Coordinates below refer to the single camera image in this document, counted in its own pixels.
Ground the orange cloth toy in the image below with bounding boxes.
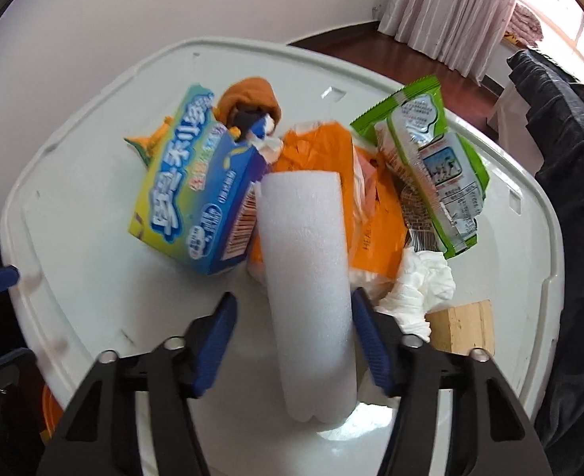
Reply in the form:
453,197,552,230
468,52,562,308
219,77,282,127

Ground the dark blanket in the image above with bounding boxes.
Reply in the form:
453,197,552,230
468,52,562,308
507,48,584,476

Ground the green snack packet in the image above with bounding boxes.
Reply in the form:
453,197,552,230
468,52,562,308
350,75,491,260

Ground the white plastic box lid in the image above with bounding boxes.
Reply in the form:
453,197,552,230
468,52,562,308
0,36,563,476

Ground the orange plastic basin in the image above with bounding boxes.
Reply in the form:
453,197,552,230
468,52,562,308
40,384,67,444

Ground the blue and yellow cardboard box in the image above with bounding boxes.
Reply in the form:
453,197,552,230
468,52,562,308
127,84,273,277

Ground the white foam sheet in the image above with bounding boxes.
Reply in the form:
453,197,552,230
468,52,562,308
256,169,359,424

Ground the white crumpled tissue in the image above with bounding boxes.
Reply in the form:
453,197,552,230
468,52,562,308
374,249,457,343

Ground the pink patterned curtain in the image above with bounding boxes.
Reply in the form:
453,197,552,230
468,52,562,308
377,0,526,80

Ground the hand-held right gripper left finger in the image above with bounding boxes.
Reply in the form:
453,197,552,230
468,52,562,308
36,292,238,476

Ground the white bed frame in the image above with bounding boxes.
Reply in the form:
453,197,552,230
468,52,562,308
488,77,521,137

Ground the light wooden block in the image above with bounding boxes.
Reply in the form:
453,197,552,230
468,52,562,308
425,300,496,358

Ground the window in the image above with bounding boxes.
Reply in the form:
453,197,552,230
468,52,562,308
517,0,584,60

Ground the orange plastic bag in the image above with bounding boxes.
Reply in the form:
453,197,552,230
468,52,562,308
246,120,412,303

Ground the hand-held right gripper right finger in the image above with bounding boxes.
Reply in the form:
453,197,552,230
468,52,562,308
350,288,553,476

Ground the pink folded quilt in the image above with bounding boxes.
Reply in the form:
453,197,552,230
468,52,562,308
505,2,545,45

